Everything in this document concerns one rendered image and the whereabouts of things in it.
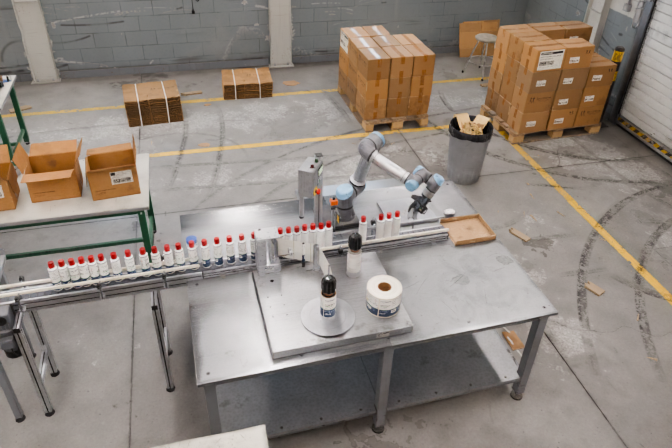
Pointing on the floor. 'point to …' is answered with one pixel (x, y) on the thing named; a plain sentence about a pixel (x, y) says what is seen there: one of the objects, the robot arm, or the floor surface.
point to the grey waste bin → (465, 160)
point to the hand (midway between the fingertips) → (408, 217)
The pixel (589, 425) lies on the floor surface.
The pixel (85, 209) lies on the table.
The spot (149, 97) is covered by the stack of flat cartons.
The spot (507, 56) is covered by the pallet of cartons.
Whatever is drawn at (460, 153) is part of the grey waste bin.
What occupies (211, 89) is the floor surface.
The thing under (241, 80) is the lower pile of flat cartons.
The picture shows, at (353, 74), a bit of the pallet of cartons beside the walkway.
